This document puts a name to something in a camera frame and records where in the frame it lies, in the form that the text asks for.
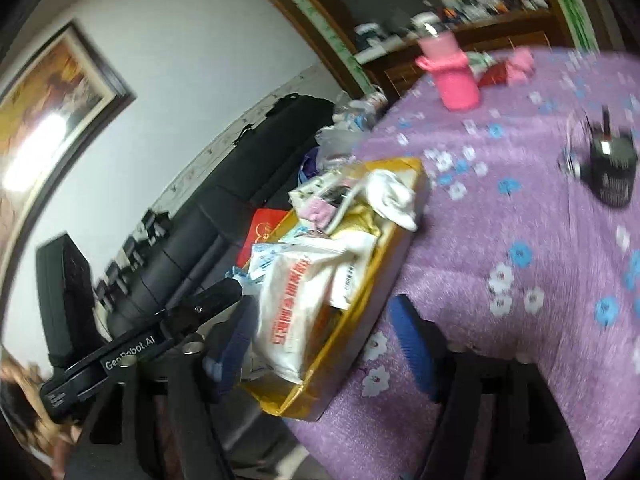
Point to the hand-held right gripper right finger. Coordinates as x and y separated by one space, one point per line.
412 345

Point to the green bamboo wall scroll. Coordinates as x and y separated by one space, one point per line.
570 0

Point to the gold cardboard box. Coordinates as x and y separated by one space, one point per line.
350 340

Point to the wooden cabinet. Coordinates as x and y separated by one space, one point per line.
400 35

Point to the white and green cloth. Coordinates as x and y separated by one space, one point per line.
480 60

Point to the purple floral bedspread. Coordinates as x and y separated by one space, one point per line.
500 240

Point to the grey electric motor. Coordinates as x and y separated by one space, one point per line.
607 165

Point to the black box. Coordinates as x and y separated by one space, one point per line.
67 300

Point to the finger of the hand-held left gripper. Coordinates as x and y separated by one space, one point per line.
210 300

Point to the bottle in pink knitted sleeve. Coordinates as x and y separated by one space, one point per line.
452 80

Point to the crumpled clear plastic bags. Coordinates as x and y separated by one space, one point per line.
350 120

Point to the red-printed white tissue packet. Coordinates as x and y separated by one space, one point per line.
347 280
290 310

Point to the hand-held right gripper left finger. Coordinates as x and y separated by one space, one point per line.
232 335

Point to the black bag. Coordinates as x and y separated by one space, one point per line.
200 225

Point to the pink cloth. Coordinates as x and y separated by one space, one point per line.
520 65

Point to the framed picture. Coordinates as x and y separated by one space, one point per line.
50 105

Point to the white fluffy cloth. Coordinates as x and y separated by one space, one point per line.
395 200

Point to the red foil packet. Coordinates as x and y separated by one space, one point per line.
492 75

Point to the red box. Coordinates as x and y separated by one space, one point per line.
260 235

